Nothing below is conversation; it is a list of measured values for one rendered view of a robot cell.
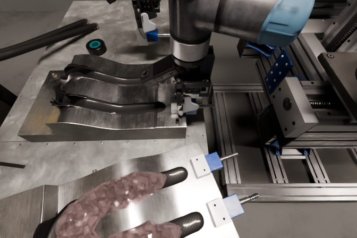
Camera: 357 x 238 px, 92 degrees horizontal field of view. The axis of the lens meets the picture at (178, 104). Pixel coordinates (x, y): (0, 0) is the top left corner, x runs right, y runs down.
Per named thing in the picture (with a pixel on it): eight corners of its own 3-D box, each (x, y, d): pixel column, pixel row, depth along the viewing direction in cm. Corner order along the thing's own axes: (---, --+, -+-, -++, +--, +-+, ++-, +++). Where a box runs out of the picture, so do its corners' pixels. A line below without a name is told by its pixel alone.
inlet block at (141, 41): (172, 36, 69) (172, 24, 64) (172, 45, 66) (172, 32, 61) (139, 37, 68) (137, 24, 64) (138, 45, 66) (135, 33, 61)
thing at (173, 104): (211, 103, 56) (214, 94, 52) (213, 117, 54) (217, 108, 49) (171, 104, 56) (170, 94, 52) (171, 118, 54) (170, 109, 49)
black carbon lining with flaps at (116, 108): (166, 78, 61) (164, 58, 53) (166, 118, 53) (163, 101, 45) (68, 80, 61) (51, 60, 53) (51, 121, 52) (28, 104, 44)
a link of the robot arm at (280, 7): (319, -34, 24) (239, -45, 26) (322, 7, 18) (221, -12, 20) (288, 20, 30) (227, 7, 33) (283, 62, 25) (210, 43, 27)
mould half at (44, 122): (182, 78, 71) (183, 52, 59) (185, 138, 57) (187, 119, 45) (59, 81, 70) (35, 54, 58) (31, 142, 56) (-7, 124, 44)
